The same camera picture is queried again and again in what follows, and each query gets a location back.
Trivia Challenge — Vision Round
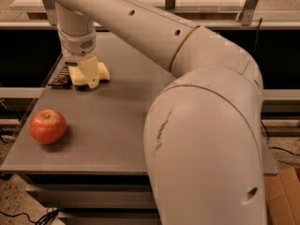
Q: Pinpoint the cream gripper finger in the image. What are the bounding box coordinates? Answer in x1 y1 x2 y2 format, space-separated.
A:
78 54 98 89
61 46 70 63

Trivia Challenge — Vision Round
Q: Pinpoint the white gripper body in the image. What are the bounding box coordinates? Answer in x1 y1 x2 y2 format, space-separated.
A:
58 29 97 61

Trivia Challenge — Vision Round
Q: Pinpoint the yellow sponge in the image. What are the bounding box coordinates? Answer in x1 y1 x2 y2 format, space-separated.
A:
67 62 111 88

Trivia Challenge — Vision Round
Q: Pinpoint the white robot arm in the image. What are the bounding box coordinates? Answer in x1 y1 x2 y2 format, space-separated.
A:
53 0 267 225

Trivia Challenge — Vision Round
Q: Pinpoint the red apple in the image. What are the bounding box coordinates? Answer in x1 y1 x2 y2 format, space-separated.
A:
29 109 67 144

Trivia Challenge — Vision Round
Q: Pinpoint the grey table drawer base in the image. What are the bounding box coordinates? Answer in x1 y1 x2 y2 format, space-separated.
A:
26 174 161 225

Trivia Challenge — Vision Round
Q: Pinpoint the brown cardboard box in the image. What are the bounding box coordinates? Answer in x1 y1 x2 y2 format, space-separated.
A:
264 167 300 225

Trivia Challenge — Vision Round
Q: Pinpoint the metal railing frame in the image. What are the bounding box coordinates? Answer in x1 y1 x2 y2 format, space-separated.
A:
0 0 300 29

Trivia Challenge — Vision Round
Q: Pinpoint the black floor cables left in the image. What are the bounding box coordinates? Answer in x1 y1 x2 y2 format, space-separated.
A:
0 207 60 225

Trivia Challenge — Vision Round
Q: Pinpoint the black cable right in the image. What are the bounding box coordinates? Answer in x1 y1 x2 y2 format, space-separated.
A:
261 121 300 167

